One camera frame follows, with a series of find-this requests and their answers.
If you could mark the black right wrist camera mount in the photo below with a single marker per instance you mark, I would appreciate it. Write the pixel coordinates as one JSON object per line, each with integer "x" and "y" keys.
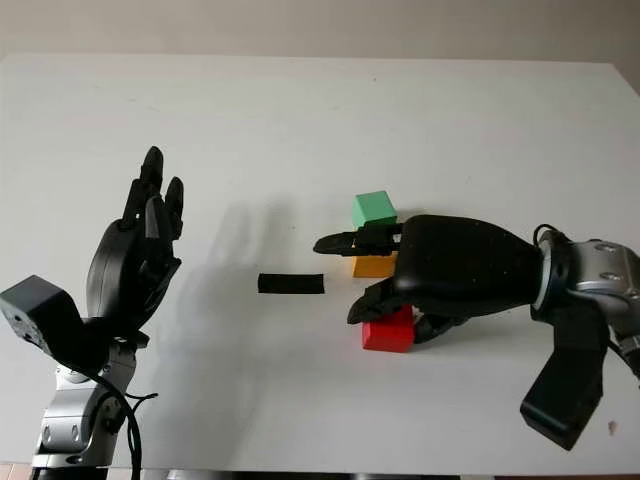
{"x": 565, "y": 395}

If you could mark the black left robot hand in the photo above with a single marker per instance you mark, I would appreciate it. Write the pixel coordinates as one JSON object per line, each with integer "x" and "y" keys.
{"x": 117, "y": 270}

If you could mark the green cube block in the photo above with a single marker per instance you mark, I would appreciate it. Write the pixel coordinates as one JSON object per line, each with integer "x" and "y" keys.
{"x": 372, "y": 207}

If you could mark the red cube block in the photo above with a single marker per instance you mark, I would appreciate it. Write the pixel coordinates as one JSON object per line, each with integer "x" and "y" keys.
{"x": 387, "y": 337}

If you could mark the black tape strip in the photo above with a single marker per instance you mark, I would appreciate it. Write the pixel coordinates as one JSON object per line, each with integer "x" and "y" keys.
{"x": 292, "y": 283}

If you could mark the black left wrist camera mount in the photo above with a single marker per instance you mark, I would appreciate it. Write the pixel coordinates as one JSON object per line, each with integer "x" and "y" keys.
{"x": 40, "y": 315}

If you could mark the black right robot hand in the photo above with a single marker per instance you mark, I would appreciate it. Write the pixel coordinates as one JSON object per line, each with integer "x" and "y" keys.
{"x": 465, "y": 265}

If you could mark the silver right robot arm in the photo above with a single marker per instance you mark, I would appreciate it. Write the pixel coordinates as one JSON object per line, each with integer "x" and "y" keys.
{"x": 605, "y": 270}

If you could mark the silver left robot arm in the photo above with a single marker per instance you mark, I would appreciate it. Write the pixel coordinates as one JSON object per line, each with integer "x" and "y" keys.
{"x": 75, "y": 415}

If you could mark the yellow cube block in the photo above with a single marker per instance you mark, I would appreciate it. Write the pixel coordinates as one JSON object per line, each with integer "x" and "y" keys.
{"x": 372, "y": 267}

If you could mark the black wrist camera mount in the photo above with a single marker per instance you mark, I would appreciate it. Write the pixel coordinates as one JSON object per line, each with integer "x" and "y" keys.
{"x": 40, "y": 315}
{"x": 565, "y": 395}

